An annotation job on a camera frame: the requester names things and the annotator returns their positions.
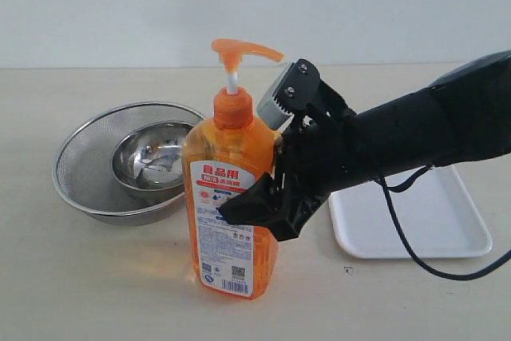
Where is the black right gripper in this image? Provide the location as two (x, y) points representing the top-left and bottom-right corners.
(218, 103), (360, 243)

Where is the orange pump soap bottle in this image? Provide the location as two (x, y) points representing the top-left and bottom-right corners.
(181, 38), (283, 299)

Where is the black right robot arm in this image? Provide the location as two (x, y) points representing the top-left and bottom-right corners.
(220, 51), (510, 241)

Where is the small stainless steel bowl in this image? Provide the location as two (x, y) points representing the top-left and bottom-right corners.
(110, 121), (193, 204)

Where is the steel mesh colander basket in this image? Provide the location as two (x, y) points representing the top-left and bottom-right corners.
(52, 101), (205, 226)

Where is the white rectangular plastic tray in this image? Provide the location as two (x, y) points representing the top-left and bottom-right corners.
(329, 166), (493, 259)

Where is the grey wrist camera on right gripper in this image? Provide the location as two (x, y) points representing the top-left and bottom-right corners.
(256, 62), (297, 131)

